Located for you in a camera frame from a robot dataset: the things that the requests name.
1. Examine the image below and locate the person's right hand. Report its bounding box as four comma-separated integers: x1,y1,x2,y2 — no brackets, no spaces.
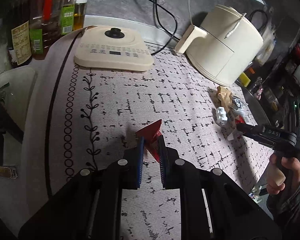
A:
266,153,300,195

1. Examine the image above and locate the white cap oil bottle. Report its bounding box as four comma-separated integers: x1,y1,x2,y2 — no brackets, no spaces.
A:
74,0,88,30

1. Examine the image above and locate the steel kitchen sink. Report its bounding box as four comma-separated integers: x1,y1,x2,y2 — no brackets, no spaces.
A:
235,81,270,125

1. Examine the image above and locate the patterned white tablecloth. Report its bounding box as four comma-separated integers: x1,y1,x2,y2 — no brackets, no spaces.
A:
20,33,271,239

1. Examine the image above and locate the silver foil wrapper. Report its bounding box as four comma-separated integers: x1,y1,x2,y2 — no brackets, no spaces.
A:
230,95,248,116

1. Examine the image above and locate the red paper scrap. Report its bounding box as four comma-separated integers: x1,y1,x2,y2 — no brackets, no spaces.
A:
135,119,162,162

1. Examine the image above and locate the beige induction cooker base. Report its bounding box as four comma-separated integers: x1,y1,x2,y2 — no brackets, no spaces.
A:
74,25,154,72

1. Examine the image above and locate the black power cable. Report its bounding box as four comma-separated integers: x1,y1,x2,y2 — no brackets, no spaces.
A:
132,0,180,55

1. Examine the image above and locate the oil bottle red handle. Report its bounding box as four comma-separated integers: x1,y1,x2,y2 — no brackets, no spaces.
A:
29,0,64,60

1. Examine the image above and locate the dark label bottle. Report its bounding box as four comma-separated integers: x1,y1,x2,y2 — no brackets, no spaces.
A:
6,0,32,68

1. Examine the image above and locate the brown paper piece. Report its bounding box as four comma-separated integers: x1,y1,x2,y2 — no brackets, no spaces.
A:
209,86,232,112

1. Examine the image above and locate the white air fryer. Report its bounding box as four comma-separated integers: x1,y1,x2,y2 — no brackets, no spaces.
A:
175,5,263,86

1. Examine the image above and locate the yellow sponge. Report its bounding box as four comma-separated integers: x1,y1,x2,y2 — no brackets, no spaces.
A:
238,73,251,87

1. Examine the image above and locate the green label sauce bottle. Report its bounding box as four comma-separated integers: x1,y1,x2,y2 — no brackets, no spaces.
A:
61,0,76,35

